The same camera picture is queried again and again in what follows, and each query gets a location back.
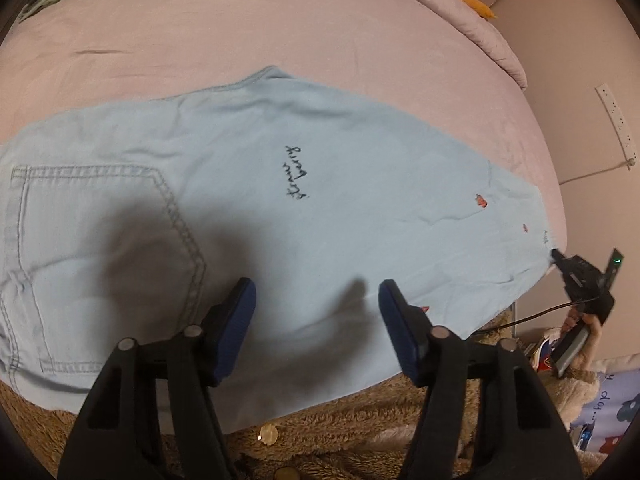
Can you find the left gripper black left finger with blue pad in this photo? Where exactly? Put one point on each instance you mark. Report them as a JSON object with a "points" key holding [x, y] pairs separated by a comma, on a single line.
{"points": [[116, 434]]}

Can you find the light blue strawberry pants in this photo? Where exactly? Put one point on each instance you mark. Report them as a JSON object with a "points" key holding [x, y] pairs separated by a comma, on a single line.
{"points": [[134, 218]]}

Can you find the pink bed sheet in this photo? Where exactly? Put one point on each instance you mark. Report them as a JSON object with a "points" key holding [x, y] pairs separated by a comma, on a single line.
{"points": [[80, 53]]}

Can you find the pink quilt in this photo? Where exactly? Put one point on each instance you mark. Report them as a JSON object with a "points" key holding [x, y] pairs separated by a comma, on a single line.
{"points": [[482, 33]]}

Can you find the white power strip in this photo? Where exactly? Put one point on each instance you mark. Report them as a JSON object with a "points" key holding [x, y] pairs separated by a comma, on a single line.
{"points": [[620, 125]]}

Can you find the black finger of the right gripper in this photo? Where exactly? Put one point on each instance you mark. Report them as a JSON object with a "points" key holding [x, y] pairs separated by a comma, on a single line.
{"points": [[560, 259]]}

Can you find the person's right hand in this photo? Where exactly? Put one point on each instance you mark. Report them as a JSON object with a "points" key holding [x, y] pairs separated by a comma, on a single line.
{"points": [[586, 355]]}

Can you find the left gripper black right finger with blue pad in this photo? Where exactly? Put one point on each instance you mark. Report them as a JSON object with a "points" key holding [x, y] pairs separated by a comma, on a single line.
{"points": [[519, 432]]}

